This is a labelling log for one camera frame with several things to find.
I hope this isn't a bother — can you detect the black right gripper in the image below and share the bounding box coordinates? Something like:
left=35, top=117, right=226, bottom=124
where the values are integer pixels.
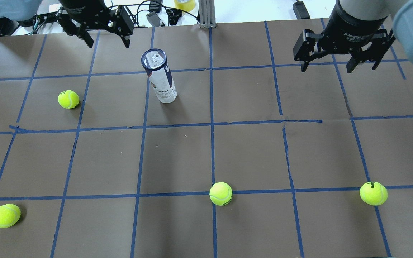
left=293, top=7, right=396, bottom=73

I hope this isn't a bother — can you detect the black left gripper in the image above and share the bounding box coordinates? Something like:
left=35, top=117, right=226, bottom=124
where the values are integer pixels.
left=56, top=0, right=134, bottom=48

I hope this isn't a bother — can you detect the Wilson tennis ball can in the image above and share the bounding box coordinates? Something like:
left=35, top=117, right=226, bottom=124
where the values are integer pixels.
left=141, top=48, right=177, bottom=104

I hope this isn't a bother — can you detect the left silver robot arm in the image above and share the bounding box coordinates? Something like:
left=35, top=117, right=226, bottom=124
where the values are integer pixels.
left=0, top=0, right=134, bottom=48

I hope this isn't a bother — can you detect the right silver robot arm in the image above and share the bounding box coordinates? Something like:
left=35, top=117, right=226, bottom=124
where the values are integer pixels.
left=293, top=0, right=413, bottom=73

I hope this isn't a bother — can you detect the tennis ball under left gripper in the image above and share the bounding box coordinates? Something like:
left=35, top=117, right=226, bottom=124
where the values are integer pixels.
left=58, top=90, right=80, bottom=109

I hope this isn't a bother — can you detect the far tennis ball near edge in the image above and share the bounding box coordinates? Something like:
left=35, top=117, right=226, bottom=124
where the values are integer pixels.
left=359, top=181, right=388, bottom=206

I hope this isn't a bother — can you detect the tennis ball near base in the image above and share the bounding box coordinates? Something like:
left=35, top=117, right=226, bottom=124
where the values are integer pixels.
left=209, top=182, right=233, bottom=206

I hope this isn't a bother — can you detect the centre tennis ball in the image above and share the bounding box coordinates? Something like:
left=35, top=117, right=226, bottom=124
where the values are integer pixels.
left=0, top=204, right=21, bottom=228

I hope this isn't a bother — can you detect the yellow tape roll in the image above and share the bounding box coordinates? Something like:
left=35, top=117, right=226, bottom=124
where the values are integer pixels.
left=174, top=0, right=196, bottom=12

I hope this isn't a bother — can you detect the grey adapter with cables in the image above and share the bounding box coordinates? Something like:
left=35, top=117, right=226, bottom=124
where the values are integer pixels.
left=146, top=12, right=165, bottom=27

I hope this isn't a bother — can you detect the aluminium frame post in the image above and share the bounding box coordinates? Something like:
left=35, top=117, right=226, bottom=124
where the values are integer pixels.
left=198, top=0, right=217, bottom=28

